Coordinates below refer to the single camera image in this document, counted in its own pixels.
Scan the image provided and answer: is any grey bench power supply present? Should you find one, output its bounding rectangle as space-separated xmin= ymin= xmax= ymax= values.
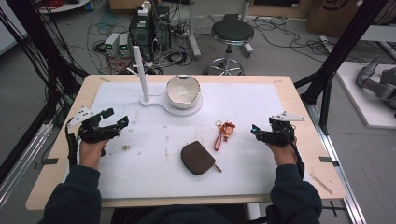
xmin=118 ymin=33 xmax=133 ymax=58
xmin=104 ymin=32 xmax=121 ymax=58

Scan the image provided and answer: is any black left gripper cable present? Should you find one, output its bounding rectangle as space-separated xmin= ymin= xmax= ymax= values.
xmin=64 ymin=122 xmax=79 ymax=168

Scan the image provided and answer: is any white eggshell shaped bowl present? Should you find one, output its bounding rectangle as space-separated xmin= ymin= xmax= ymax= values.
xmin=165 ymin=74 xmax=202 ymax=110

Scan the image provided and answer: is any black computer tower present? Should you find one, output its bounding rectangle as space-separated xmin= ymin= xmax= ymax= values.
xmin=128 ymin=12 xmax=155 ymax=61
xmin=151 ymin=5 xmax=172 ymax=51

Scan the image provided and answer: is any doll keychain with red strap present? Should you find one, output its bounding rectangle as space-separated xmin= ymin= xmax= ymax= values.
xmin=213 ymin=120 xmax=237 ymax=153

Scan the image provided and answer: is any tangle of floor cables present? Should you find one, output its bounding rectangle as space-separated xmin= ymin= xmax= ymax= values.
xmin=87 ymin=3 xmax=368 ymax=76

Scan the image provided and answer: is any white platform board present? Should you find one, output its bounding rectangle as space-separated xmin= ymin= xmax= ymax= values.
xmin=334 ymin=61 xmax=396 ymax=131

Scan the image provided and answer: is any white table mat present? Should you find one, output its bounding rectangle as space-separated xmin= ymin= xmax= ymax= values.
xmin=64 ymin=81 xmax=311 ymax=200

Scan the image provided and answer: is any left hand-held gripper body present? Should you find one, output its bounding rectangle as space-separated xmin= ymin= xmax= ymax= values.
xmin=66 ymin=106 xmax=121 ymax=145

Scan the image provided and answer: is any cardboard box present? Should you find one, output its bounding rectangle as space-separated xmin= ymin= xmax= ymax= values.
xmin=305 ymin=0 xmax=396 ymax=39

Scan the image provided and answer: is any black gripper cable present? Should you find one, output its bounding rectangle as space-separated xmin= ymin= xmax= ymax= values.
xmin=289 ymin=122 xmax=306 ymax=182
xmin=64 ymin=122 xmax=79 ymax=168

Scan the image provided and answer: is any person's left hand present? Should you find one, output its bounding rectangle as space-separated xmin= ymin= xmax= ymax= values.
xmin=78 ymin=137 xmax=110 ymax=171

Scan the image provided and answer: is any thin wooden stick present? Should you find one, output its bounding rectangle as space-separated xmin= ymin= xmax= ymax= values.
xmin=309 ymin=173 xmax=334 ymax=196

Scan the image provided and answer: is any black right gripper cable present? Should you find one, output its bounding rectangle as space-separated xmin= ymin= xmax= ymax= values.
xmin=289 ymin=122 xmax=306 ymax=182

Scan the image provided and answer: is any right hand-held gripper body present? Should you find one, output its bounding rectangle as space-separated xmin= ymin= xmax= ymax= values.
xmin=257 ymin=111 xmax=306 ymax=147

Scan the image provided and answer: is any aluminium rail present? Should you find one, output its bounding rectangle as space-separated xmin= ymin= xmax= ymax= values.
xmin=303 ymin=102 xmax=368 ymax=224
xmin=0 ymin=122 xmax=54 ymax=207

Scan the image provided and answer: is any white stand with post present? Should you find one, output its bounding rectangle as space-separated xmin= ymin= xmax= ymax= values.
xmin=125 ymin=45 xmax=204 ymax=118

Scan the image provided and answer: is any black metal frame post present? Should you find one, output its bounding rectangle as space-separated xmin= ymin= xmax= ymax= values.
xmin=293 ymin=0 xmax=383 ymax=135
xmin=5 ymin=0 xmax=90 ymax=126

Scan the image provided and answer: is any person's lap dark clothing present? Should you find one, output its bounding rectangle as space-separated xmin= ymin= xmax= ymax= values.
xmin=110 ymin=203 xmax=248 ymax=224

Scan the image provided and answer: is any black round stool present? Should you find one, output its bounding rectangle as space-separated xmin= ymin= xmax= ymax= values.
xmin=203 ymin=19 xmax=256 ymax=77

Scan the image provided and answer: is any person's right hand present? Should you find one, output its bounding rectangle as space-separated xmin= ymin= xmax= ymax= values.
xmin=266 ymin=135 xmax=299 ymax=168

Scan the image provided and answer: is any white power strip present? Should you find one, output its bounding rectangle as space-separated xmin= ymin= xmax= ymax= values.
xmin=137 ymin=1 xmax=153 ymax=17

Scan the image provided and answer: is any brown ice-lolly shaped pouch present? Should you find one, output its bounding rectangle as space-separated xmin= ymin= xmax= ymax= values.
xmin=180 ymin=140 xmax=223 ymax=175

